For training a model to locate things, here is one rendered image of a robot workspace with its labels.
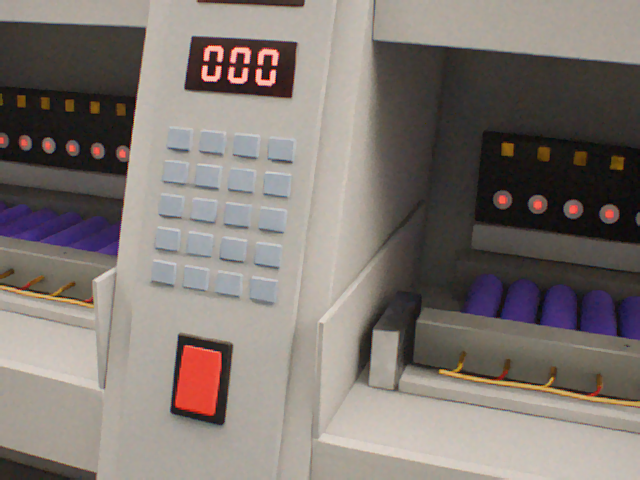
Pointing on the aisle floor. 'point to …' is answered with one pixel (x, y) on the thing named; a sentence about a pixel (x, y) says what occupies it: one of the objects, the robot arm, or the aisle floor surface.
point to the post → (337, 211)
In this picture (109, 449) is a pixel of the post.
